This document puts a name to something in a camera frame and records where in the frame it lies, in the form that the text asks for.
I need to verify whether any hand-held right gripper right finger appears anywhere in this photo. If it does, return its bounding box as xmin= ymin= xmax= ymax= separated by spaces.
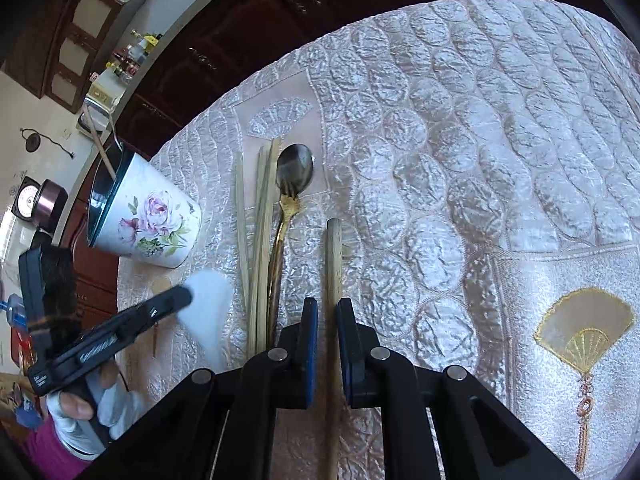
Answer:
xmin=336 ymin=298 xmax=577 ymax=480

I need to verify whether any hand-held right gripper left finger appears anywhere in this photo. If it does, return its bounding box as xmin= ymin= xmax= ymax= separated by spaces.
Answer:
xmin=92 ymin=297 xmax=319 ymax=480

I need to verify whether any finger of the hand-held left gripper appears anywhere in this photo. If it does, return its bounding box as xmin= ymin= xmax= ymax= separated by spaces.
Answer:
xmin=112 ymin=285 xmax=194 ymax=341

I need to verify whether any white soft cloth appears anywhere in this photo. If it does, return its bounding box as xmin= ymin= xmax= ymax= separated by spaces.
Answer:
xmin=181 ymin=269 xmax=237 ymax=367

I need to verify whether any wooden handled utensil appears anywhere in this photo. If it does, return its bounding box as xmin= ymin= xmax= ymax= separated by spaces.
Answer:
xmin=322 ymin=218 xmax=347 ymax=480

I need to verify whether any floral white cup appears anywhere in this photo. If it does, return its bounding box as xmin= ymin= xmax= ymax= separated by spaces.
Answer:
xmin=87 ymin=144 xmax=203 ymax=269

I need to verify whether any steel spoon with pink handle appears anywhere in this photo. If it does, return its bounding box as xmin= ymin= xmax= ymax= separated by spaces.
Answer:
xmin=267 ymin=143 xmax=316 ymax=343

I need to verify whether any person's left hand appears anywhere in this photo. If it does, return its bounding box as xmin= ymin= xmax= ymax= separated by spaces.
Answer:
xmin=47 ymin=359 xmax=148 ymax=457

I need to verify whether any round dial kitchen scale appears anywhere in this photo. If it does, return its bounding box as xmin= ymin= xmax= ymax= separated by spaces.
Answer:
xmin=10 ymin=176 xmax=42 ymax=222

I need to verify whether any white quilted tablecloth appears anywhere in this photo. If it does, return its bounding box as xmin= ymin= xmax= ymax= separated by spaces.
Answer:
xmin=116 ymin=0 xmax=640 ymax=480

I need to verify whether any group of condiment bottles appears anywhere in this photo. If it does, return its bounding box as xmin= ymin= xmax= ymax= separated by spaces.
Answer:
xmin=105 ymin=29 xmax=165 ymax=85

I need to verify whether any dark wooden wall cabinet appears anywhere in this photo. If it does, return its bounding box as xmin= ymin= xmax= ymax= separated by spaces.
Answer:
xmin=4 ymin=0 xmax=126 ymax=113

